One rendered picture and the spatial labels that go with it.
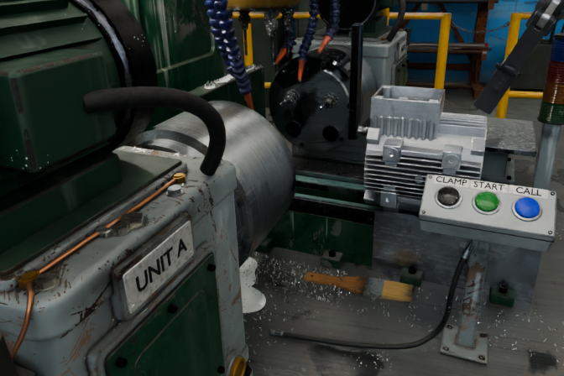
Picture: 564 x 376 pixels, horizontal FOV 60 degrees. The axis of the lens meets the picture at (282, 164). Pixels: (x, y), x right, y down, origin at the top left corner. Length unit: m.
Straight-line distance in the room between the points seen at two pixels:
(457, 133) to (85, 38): 0.65
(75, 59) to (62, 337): 0.21
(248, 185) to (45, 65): 0.36
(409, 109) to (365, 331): 0.39
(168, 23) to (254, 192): 0.51
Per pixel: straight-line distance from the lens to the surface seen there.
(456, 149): 0.88
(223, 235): 0.60
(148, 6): 1.03
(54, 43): 0.45
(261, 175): 0.71
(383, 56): 1.39
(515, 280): 0.99
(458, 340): 0.87
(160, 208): 0.49
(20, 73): 0.38
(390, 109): 0.91
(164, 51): 1.07
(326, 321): 0.90
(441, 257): 0.98
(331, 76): 1.20
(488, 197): 0.72
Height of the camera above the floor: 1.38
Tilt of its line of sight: 23 degrees down
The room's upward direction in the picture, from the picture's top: 2 degrees counter-clockwise
